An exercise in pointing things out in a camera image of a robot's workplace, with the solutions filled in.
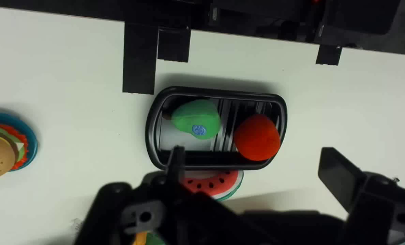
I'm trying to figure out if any green pear toy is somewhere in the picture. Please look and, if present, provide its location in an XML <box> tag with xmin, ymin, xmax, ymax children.
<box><xmin>169</xmin><ymin>97</ymin><xmax>223</xmax><ymax>141</ymax></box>

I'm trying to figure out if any watermelon slice toy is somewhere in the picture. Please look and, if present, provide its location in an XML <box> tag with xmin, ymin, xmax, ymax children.
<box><xmin>181</xmin><ymin>168</ymin><xmax>245</xmax><ymax>202</ymax></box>

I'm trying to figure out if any black plastic food tray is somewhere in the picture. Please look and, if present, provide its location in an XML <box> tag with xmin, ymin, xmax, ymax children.
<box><xmin>144</xmin><ymin>84</ymin><xmax>289</xmax><ymax>171</ymax></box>

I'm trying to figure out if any black tape strip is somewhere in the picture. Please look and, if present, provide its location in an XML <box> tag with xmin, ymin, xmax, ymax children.
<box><xmin>156</xmin><ymin>25</ymin><xmax>192</xmax><ymax>63</ymax></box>
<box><xmin>315</xmin><ymin>43</ymin><xmax>343</xmax><ymax>66</ymax></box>
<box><xmin>121</xmin><ymin>20</ymin><xmax>160</xmax><ymax>95</ymax></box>

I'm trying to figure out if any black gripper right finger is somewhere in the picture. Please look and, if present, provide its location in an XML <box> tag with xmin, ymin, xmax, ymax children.
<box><xmin>317</xmin><ymin>145</ymin><xmax>365</xmax><ymax>214</ymax></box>

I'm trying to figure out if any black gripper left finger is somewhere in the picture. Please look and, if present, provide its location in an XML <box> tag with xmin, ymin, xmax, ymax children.
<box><xmin>165</xmin><ymin>144</ymin><xmax>186</xmax><ymax>184</ymax></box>

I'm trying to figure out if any red fuzzy fruit toy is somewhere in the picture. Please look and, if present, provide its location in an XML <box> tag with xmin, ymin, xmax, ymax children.
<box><xmin>233</xmin><ymin>112</ymin><xmax>282</xmax><ymax>163</ymax></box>

